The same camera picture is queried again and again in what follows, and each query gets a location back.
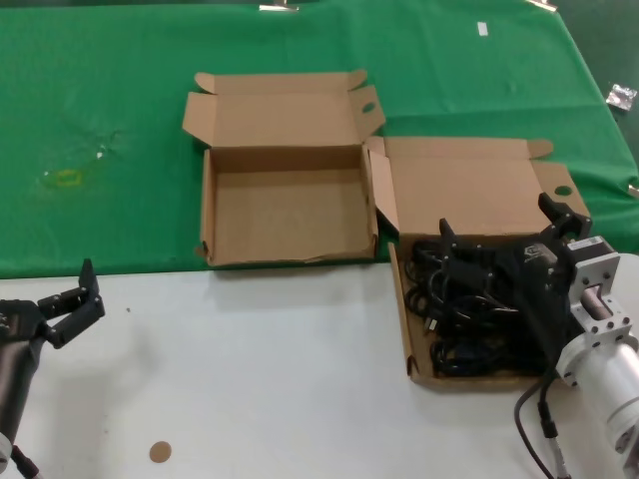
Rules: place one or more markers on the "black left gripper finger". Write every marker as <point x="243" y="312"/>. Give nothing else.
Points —
<point x="85" y="314"/>

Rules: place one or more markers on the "cardboard box with oval hole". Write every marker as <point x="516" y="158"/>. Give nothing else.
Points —
<point x="279" y="199"/>

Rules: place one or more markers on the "cardboard box with round hole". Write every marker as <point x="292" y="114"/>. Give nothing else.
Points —
<point x="464" y="184"/>

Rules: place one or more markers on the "small white label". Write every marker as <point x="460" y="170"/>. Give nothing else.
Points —
<point x="482" y="29"/>

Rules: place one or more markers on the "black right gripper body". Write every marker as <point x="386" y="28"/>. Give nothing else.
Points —
<point x="536" y="269"/>

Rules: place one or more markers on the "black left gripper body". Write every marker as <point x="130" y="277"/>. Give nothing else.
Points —
<point x="17" y="359"/>

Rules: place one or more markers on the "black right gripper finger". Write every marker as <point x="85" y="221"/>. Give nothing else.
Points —
<point x="466" y="264"/>
<point x="569" y="224"/>

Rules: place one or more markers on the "brown cardboard disc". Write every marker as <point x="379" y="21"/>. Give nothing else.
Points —
<point x="160" y="452"/>

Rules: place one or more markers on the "green table cloth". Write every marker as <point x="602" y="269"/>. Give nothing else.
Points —
<point x="100" y="75"/>

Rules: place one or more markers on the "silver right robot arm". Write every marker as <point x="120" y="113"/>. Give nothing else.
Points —
<point x="614" y="364"/>

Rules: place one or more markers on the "wide metal cloth clip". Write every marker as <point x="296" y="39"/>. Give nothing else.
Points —
<point x="279" y="6"/>

